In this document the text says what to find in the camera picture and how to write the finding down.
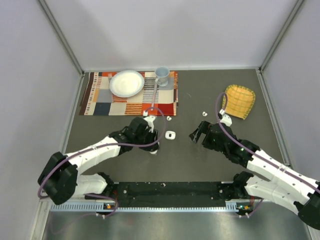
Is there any white earbud charging case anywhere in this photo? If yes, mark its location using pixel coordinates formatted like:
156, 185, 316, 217
165, 130, 176, 140

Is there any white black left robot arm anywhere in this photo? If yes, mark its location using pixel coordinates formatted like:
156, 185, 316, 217
37, 115, 160, 205

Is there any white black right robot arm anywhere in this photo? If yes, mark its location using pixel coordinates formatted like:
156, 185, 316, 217
189, 121, 320, 230

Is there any yellow woven leaf dish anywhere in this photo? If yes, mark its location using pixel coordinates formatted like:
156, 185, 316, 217
221, 84, 256, 120

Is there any white round plate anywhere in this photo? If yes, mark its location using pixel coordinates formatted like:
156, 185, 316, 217
109, 70, 145, 98

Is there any colourful patchwork placemat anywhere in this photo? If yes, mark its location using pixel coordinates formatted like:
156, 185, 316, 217
79, 71, 179, 116

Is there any pink plastic spoon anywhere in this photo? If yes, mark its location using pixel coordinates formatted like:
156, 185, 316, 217
151, 77, 159, 110

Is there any light blue cup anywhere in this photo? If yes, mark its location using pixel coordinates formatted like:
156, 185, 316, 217
154, 66, 170, 87

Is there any silver fork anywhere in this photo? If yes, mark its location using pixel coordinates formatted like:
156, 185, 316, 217
108, 73, 113, 82

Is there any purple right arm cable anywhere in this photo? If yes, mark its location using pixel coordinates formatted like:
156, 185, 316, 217
215, 92, 320, 218

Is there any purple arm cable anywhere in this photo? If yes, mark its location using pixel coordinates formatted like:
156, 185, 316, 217
215, 92, 320, 218
37, 106, 168, 218

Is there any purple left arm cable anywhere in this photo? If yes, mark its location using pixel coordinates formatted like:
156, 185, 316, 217
37, 106, 168, 218

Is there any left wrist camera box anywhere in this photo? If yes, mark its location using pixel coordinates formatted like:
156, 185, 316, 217
142, 111, 157, 132

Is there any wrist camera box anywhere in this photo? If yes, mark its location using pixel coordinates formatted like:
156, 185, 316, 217
142, 111, 157, 132
218, 108, 232, 127

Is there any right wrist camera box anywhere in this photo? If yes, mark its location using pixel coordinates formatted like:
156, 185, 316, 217
218, 108, 232, 127

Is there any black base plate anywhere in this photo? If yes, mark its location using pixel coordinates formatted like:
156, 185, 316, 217
84, 181, 263, 208

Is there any grey slotted cable duct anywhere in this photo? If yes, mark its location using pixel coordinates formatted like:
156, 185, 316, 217
50, 201, 240, 213

